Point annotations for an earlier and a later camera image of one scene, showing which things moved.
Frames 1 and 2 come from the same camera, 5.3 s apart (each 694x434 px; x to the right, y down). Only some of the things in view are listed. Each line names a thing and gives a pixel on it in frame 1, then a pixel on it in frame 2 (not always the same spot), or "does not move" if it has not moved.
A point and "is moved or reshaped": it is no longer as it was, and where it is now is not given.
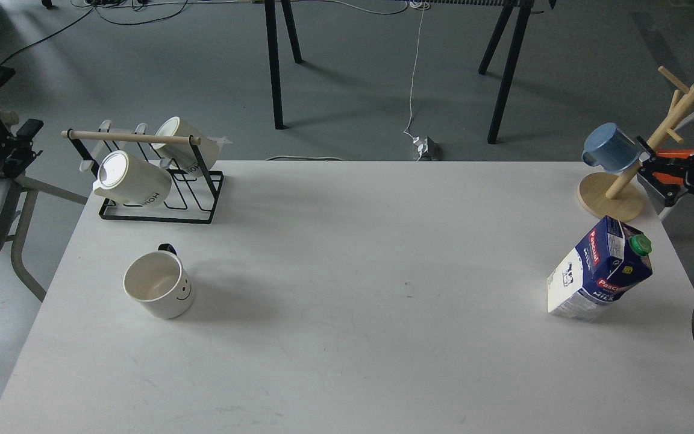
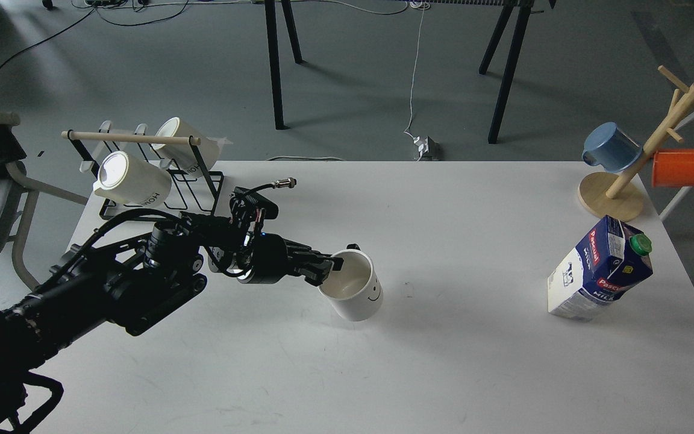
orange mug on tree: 675,153 does not move
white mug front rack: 130,182 does not move
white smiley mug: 159,282 is moved or reshaped
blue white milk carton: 612,257 does not move
